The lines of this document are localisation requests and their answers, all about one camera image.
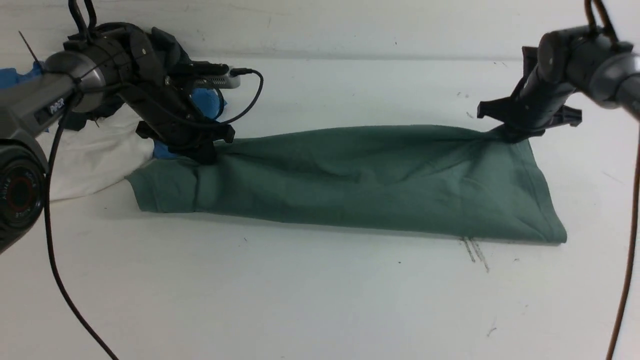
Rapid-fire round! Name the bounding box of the green long-sleeved shirt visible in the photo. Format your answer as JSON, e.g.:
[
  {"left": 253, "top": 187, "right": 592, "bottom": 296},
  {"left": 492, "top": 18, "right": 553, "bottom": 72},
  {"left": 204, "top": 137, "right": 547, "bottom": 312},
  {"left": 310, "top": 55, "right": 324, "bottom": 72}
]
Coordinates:
[{"left": 126, "top": 124, "right": 568, "bottom": 245}]

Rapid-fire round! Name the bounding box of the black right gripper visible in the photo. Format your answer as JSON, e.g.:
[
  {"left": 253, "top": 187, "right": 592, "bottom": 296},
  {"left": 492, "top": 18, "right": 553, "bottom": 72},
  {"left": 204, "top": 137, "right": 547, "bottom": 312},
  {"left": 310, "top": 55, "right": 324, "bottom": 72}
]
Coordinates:
[{"left": 477, "top": 27, "right": 595, "bottom": 144}]

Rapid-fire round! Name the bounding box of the blue shirt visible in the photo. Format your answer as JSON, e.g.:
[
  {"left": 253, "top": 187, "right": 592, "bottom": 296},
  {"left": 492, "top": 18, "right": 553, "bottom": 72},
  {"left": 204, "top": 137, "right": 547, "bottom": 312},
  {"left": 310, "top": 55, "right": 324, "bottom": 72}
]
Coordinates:
[{"left": 0, "top": 63, "right": 227, "bottom": 159}]

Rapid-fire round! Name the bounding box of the black camera cable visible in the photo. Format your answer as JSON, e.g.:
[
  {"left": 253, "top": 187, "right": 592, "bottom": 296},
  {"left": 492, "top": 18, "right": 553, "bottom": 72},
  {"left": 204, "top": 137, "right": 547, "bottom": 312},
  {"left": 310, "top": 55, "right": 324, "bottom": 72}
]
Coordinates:
[{"left": 44, "top": 0, "right": 265, "bottom": 360}]

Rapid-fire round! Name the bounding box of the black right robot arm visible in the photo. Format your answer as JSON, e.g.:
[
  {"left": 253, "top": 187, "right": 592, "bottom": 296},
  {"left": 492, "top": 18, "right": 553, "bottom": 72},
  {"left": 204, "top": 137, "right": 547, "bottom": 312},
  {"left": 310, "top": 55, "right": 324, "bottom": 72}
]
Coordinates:
[{"left": 477, "top": 26, "right": 640, "bottom": 144}]

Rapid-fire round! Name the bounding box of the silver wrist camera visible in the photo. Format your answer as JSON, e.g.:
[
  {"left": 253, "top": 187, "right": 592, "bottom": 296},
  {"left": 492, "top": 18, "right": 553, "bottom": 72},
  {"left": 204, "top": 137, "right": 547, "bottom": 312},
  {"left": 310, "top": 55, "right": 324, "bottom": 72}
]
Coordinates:
[{"left": 191, "top": 61, "right": 241, "bottom": 90}]

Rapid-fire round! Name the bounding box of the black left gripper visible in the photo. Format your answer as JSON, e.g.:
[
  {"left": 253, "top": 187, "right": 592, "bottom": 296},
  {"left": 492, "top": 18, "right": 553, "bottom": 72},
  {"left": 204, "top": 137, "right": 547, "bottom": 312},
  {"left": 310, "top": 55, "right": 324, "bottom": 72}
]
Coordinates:
[{"left": 105, "top": 26, "right": 235, "bottom": 166}]

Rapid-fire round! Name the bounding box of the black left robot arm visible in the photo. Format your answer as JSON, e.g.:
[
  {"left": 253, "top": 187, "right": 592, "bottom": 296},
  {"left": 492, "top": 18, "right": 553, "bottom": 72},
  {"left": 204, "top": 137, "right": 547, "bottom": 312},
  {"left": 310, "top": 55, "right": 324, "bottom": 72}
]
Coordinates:
[{"left": 0, "top": 22, "right": 240, "bottom": 251}]

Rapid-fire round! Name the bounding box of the white shirt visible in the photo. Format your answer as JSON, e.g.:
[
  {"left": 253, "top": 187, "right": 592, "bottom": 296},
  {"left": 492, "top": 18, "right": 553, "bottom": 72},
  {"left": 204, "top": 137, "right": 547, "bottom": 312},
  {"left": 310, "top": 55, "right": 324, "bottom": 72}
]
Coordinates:
[{"left": 50, "top": 105, "right": 154, "bottom": 201}]

